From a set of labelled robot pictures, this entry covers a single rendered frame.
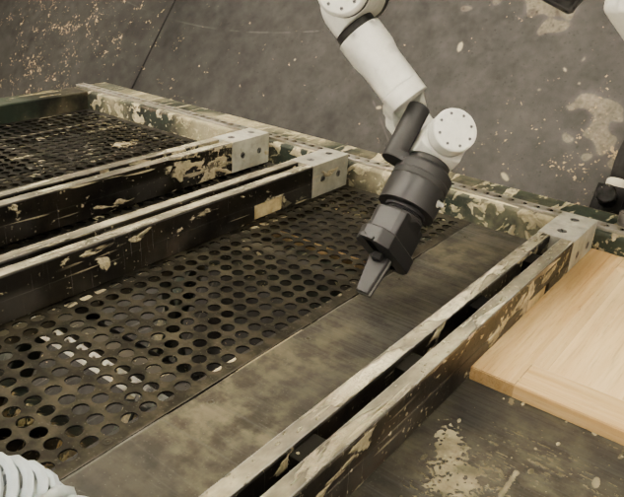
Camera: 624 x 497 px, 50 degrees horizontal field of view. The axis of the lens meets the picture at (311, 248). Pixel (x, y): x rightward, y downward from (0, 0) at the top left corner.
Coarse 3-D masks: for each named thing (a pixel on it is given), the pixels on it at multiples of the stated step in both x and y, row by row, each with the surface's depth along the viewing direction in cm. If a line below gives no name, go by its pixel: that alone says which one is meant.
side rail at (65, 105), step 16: (16, 96) 186; (32, 96) 187; (48, 96) 188; (64, 96) 190; (80, 96) 194; (0, 112) 177; (16, 112) 180; (32, 112) 184; (48, 112) 188; (64, 112) 192
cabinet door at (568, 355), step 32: (608, 256) 116; (576, 288) 105; (608, 288) 106; (544, 320) 95; (576, 320) 96; (608, 320) 97; (512, 352) 87; (544, 352) 88; (576, 352) 89; (608, 352) 89; (512, 384) 81; (544, 384) 81; (576, 384) 82; (608, 384) 82; (576, 416) 77; (608, 416) 76
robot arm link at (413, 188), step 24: (384, 192) 98; (408, 192) 96; (432, 192) 96; (384, 216) 95; (408, 216) 95; (432, 216) 97; (360, 240) 95; (384, 240) 93; (408, 240) 98; (408, 264) 99
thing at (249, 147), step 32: (128, 160) 134; (160, 160) 135; (192, 160) 140; (224, 160) 148; (256, 160) 157; (0, 192) 114; (32, 192) 115; (64, 192) 118; (96, 192) 123; (128, 192) 129; (160, 192) 136; (0, 224) 110; (32, 224) 115; (64, 224) 120
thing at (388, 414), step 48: (528, 240) 108; (576, 240) 109; (480, 288) 92; (528, 288) 95; (432, 336) 81; (480, 336) 84; (384, 384) 74; (432, 384) 75; (288, 432) 63; (336, 432) 63; (384, 432) 68; (0, 480) 35; (240, 480) 57; (288, 480) 57; (336, 480) 62
